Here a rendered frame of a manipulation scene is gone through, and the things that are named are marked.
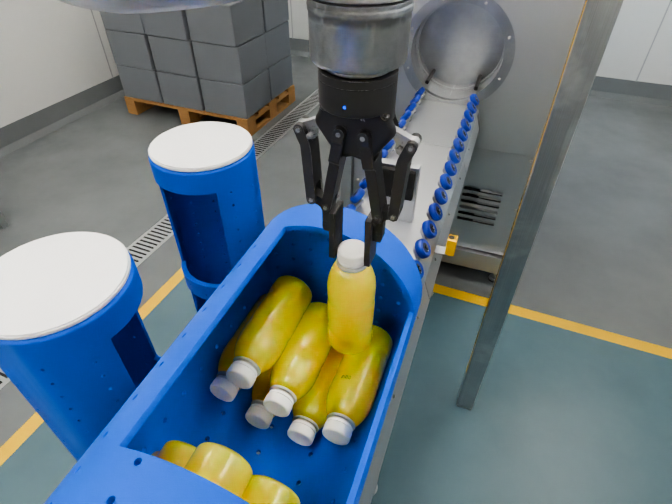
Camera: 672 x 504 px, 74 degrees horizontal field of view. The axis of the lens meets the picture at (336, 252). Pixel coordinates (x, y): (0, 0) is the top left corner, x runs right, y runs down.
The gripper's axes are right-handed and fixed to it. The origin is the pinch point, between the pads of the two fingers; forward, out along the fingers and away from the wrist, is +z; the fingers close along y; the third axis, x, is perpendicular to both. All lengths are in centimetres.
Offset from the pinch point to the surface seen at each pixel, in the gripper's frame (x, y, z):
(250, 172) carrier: -52, 47, 30
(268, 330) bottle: 7.2, 9.5, 14.1
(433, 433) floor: -48, -18, 127
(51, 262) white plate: 0, 60, 23
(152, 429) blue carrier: 22.6, 18.9, 20.0
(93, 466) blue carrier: 32.1, 12.9, 5.0
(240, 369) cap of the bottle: 13.5, 10.5, 15.1
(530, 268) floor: -156, -49, 129
